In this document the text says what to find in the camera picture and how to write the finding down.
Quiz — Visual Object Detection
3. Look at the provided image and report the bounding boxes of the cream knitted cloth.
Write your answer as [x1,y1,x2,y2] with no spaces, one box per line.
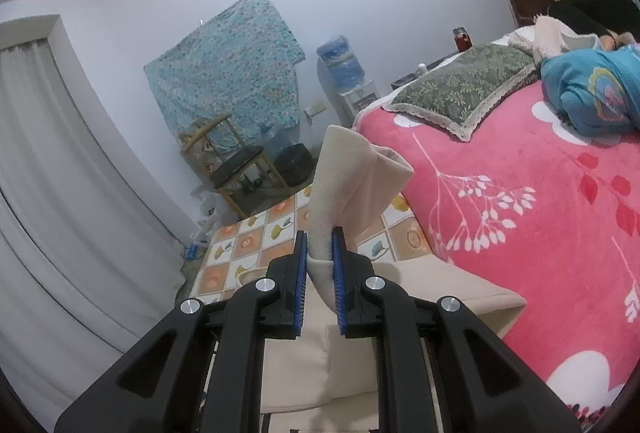
[507,16,573,64]

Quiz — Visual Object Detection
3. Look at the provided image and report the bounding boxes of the dark side table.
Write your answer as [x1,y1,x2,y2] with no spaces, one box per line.
[390,56,461,89]

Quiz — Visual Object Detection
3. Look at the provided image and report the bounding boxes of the blue water bottle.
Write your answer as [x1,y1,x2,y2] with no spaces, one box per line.
[316,34,366,89]

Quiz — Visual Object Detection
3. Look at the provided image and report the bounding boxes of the turquoise floral hanging cloth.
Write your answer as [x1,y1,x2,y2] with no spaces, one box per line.
[143,0,307,151]

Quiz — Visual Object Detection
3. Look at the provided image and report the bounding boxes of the black round pot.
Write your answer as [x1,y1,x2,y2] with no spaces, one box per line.
[275,144,316,186]

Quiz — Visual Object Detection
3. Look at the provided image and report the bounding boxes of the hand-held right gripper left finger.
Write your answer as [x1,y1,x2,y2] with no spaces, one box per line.
[54,229,308,433]

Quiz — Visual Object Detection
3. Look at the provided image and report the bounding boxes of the white plastic bags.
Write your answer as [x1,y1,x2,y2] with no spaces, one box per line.
[192,190,223,244]

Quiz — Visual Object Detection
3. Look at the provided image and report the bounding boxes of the blue printed blanket bundle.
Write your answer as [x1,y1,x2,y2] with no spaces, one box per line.
[540,44,640,136]

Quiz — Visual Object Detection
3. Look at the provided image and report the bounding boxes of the orange checkered bed sheet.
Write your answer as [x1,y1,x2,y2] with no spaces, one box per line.
[187,183,436,309]

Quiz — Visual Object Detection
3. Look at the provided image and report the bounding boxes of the green floral pillow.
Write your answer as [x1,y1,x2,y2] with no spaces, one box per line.
[389,43,541,143]

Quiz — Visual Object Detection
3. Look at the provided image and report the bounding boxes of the white water dispenser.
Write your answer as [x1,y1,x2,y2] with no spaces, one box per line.
[335,78,381,126]

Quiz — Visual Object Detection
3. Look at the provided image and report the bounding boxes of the white curtain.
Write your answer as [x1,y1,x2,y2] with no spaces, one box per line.
[0,36,188,414]

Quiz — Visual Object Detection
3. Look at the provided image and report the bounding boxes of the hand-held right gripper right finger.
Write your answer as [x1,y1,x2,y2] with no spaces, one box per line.
[331,225,583,433]

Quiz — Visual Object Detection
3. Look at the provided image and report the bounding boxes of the cream zip-up jacket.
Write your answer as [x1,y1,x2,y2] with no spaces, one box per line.
[237,124,528,433]

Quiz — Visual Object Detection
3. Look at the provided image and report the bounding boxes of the wooden chair with black seat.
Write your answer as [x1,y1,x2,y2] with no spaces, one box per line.
[180,113,291,219]

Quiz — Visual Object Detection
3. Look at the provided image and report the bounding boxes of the pink floral blanket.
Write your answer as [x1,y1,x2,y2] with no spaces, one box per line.
[352,80,640,424]

